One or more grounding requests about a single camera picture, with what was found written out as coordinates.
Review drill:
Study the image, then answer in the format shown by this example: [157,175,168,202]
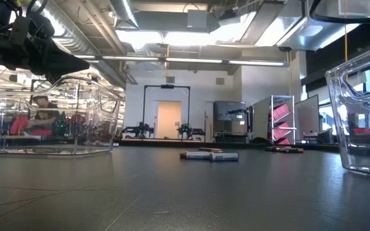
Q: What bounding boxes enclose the clear plastic bin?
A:
[324,41,370,178]
[0,76,123,157]

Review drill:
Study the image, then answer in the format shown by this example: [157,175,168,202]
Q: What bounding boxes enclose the person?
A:
[24,95,61,137]

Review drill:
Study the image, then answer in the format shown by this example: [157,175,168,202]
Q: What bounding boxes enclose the ceiling light tube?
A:
[165,57,224,64]
[101,55,160,62]
[228,60,285,67]

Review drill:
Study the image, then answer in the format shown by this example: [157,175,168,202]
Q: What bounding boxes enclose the orange door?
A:
[157,101,182,139]

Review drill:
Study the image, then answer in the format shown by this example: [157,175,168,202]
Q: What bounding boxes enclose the grey ceiling box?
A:
[186,9,210,31]

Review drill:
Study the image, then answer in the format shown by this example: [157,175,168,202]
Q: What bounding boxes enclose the dark cabinet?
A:
[213,100,248,144]

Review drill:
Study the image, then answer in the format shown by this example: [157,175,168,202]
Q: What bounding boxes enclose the black table mat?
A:
[0,146,370,231]

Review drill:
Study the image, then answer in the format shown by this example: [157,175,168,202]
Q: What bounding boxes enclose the white shelf rack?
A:
[251,94,297,146]

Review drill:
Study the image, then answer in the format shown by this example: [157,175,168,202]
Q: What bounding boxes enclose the whiteboard panel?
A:
[294,94,321,141]

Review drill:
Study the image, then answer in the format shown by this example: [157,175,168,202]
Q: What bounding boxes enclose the silver round air duct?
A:
[40,0,128,56]

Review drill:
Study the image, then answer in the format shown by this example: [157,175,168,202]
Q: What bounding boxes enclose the black gantry frame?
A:
[143,84,191,139]

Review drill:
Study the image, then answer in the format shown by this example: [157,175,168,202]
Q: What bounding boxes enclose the silver rectangular air duct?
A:
[238,0,370,52]

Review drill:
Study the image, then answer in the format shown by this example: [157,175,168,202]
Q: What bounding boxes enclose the black right camera cable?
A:
[309,0,370,26]

